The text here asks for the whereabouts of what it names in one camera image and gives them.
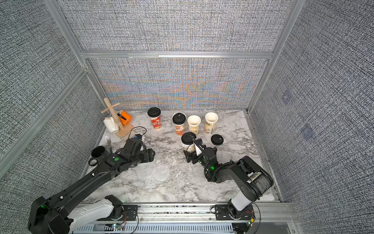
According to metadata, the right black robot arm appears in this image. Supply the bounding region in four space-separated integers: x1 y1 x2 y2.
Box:
183 144 274 218

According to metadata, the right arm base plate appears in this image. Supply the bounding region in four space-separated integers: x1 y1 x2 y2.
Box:
213 204 256 222

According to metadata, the red paper milk tea cup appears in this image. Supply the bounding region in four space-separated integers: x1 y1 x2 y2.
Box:
151 116 162 130

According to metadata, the white leak-proof paper disc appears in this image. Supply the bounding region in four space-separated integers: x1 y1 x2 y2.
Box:
152 165 169 183
136 162 155 178

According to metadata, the black cup lid back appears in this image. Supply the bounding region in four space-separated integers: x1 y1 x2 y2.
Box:
211 134 224 146

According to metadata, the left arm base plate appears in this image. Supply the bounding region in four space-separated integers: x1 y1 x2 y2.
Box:
98 205 138 221

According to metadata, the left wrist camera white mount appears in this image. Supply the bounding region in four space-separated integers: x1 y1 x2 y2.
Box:
124 134 147 154

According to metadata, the silver fork green handle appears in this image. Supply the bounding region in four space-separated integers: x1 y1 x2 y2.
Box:
105 136 113 154

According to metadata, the white mug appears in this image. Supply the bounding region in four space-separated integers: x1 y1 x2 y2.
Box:
103 117 119 134

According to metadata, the orange mug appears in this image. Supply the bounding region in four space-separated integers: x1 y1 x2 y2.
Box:
117 110 132 126

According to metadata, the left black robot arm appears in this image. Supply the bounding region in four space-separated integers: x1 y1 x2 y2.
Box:
27 148 155 234

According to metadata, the red white paper cup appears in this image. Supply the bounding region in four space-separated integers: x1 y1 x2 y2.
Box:
175 124 185 136

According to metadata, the cream paper cup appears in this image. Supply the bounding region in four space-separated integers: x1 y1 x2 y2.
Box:
205 112 219 135
182 143 196 153
187 115 201 135

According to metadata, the wooden mug tree stand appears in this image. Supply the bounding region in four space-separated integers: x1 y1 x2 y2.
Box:
101 97 133 137

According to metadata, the black mug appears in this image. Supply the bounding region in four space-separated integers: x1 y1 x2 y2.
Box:
88 146 110 167

